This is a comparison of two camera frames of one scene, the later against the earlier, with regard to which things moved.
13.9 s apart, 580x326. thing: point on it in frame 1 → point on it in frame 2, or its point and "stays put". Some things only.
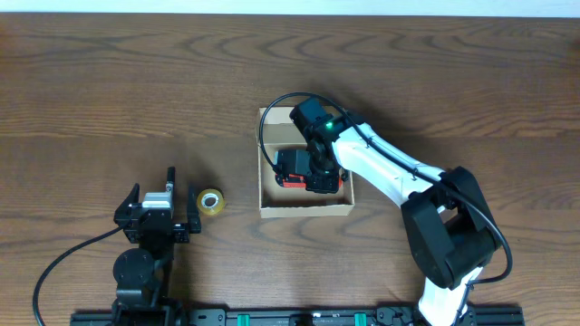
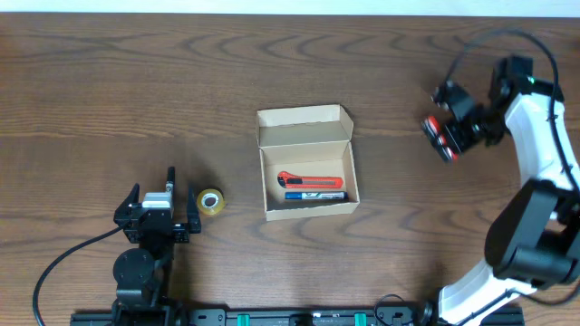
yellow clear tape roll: x=210 y=201 stays put
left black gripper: x=157 y=225 stays put
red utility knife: x=294 y=181 stays put
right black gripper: x=323 y=182 → x=458 y=134
